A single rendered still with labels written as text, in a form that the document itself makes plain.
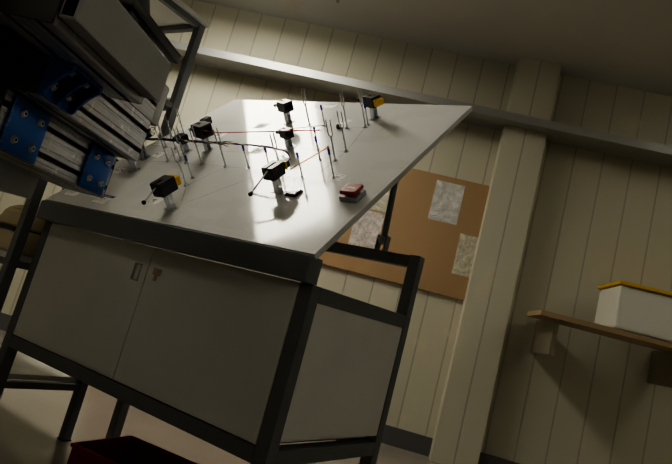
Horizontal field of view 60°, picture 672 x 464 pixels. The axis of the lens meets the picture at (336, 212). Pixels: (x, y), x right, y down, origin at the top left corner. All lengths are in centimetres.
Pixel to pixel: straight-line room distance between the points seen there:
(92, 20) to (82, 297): 132
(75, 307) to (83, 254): 17
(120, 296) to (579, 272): 335
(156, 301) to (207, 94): 323
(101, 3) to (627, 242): 416
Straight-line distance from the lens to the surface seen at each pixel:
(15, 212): 255
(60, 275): 216
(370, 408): 187
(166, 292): 176
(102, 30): 87
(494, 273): 421
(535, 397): 441
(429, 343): 428
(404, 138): 200
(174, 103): 268
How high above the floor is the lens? 74
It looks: 10 degrees up
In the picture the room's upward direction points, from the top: 15 degrees clockwise
